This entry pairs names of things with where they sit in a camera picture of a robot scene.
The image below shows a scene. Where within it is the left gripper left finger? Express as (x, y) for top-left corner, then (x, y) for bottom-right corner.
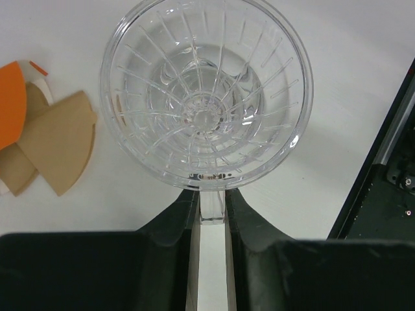
(1, 190), (200, 310)

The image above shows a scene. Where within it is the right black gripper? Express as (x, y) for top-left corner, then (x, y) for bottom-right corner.
(327, 65), (414, 242)

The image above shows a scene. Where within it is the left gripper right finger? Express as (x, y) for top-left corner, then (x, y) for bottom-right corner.
(225, 189), (414, 310)

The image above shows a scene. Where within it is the clear glass cup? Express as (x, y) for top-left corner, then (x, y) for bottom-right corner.
(99, 1), (314, 224)

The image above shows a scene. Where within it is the brown paper filter stack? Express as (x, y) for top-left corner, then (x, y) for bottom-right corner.
(1, 82), (97, 196)

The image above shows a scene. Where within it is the orange coffee filter package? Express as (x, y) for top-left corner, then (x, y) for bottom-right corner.
(0, 60), (50, 152)

